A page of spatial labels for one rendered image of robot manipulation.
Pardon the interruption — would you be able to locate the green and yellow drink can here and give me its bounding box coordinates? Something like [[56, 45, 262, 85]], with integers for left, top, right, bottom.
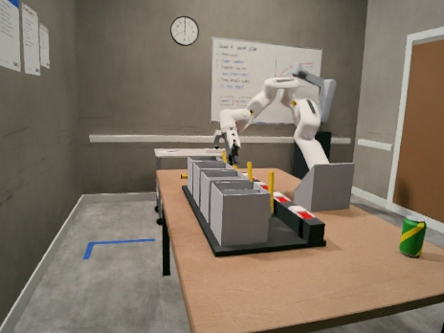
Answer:
[[399, 215, 427, 257]]

